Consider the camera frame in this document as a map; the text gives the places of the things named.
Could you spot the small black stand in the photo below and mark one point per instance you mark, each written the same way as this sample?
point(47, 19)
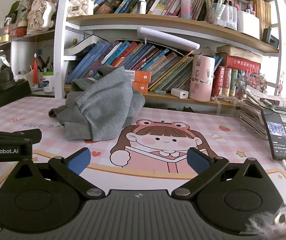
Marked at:
point(266, 36)

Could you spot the white bar lamp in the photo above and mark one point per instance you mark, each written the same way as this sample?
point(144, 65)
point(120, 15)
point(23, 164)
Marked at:
point(168, 38)

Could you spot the thick red book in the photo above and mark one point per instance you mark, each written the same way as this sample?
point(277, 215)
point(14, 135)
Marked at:
point(243, 63)

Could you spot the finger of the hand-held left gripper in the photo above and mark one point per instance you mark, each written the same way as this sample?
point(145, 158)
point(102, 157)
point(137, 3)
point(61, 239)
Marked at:
point(15, 135)

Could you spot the green spine book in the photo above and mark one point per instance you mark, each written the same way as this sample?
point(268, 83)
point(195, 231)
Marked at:
point(233, 82)

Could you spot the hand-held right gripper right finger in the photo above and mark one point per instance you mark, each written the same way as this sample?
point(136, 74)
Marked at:
point(197, 161)

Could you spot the white jar blue label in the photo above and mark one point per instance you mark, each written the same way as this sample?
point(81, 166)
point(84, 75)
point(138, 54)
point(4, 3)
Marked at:
point(48, 82)

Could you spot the red hardcover book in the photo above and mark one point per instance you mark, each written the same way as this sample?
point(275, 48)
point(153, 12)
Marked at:
point(218, 80)

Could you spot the white wooden bookshelf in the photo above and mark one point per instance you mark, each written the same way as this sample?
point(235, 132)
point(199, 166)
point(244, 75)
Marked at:
point(59, 55)

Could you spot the red tassel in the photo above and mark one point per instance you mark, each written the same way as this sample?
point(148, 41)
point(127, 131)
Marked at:
point(35, 72)

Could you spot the flat teal box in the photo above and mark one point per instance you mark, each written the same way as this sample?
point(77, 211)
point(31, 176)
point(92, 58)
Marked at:
point(160, 91)

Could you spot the dark brown cap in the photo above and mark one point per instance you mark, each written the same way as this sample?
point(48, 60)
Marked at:
point(6, 78)

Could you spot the white pen holder box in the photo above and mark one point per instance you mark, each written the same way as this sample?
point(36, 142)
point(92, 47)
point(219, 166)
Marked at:
point(248, 25)

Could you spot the white spray bottle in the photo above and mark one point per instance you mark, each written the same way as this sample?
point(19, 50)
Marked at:
point(142, 5)

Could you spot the pink printed tumbler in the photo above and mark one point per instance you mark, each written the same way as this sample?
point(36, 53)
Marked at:
point(201, 80)

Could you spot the gold ribbon roll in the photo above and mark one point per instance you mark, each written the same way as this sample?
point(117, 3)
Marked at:
point(5, 38)

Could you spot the orange white carton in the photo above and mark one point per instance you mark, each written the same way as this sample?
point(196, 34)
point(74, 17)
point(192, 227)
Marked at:
point(140, 88)
point(140, 76)

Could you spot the white organizer with pens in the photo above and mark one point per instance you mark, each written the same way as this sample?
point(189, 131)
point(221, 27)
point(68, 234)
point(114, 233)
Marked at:
point(28, 76)

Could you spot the grey fleece garment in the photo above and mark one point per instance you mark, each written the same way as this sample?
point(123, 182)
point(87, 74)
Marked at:
point(103, 100)

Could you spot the pink cartoon desk mat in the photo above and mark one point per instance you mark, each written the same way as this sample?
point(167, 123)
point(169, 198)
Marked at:
point(220, 140)

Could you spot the row of blue children's books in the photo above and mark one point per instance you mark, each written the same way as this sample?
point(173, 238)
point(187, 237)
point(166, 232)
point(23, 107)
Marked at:
point(163, 67)

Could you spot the white quilted handbag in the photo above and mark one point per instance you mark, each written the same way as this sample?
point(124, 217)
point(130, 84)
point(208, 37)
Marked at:
point(81, 6)

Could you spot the red illustrated spine book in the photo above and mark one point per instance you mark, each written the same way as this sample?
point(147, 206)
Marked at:
point(227, 81)

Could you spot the row of tan thin books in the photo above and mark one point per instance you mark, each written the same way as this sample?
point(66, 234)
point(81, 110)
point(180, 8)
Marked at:
point(261, 15)

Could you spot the red round jar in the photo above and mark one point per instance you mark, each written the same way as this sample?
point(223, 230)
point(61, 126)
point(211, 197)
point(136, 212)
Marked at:
point(22, 31)

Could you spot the small pink spray bottle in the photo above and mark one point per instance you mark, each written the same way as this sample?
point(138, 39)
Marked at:
point(7, 27)

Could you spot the green leaf plant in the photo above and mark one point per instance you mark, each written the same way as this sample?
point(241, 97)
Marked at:
point(14, 10)

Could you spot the stack of papers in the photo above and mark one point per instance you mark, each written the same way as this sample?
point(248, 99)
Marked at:
point(253, 115)

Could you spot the black box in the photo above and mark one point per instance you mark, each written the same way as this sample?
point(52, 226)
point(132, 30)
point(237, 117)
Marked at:
point(8, 97)

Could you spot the black smartphone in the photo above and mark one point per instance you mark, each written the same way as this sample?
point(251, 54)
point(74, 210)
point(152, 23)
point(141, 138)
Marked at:
point(278, 135)

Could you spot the thick cream book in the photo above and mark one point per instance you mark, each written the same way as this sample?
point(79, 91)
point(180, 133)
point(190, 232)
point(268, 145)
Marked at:
point(238, 50)

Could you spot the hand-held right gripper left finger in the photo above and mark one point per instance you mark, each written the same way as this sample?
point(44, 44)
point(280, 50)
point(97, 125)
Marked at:
point(79, 160)

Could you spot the colourful dried bouquet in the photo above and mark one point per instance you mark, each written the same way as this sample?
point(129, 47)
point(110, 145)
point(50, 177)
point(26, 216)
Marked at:
point(251, 82)

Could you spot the white charger block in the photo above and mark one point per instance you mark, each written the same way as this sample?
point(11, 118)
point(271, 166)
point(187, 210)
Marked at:
point(179, 93)

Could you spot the pastel gradient bottle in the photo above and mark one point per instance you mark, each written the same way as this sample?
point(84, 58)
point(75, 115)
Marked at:
point(186, 5)

